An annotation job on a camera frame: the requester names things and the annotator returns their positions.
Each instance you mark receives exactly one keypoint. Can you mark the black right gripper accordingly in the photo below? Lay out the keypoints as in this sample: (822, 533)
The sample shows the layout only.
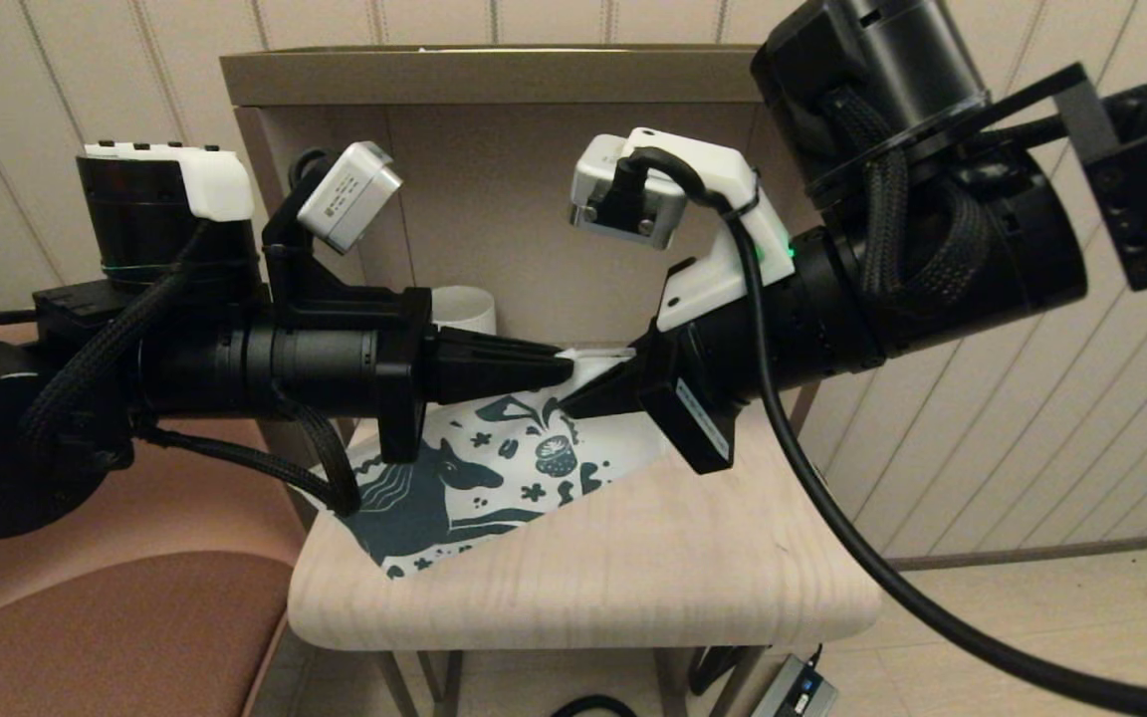
(693, 428)

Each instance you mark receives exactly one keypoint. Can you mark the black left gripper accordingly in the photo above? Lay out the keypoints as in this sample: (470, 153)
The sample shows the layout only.
(404, 378)

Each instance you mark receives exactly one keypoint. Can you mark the white horse-print zip pouch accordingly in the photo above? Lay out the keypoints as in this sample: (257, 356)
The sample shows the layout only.
(454, 498)

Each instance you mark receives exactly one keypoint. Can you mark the white ribbed ceramic mug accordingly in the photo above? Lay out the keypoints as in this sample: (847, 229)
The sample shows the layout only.
(464, 309)

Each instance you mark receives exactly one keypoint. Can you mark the beige wooden hutch desk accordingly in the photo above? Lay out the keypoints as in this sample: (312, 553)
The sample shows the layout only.
(633, 568)

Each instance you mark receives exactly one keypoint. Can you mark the grey power adapter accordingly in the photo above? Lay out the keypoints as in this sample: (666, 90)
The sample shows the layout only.
(793, 692)

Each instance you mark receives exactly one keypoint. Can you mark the pink upholstered chair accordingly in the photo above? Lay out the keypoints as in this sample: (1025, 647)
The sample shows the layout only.
(86, 637)

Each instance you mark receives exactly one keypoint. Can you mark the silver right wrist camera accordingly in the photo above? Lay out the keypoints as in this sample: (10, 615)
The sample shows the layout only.
(663, 214)

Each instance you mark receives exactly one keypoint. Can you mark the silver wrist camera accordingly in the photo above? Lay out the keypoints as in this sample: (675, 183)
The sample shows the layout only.
(349, 199)
(663, 214)

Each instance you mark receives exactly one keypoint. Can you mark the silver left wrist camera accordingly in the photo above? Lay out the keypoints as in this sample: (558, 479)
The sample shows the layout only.
(349, 199)

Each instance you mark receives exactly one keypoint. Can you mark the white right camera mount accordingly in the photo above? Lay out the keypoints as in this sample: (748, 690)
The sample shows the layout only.
(723, 179)

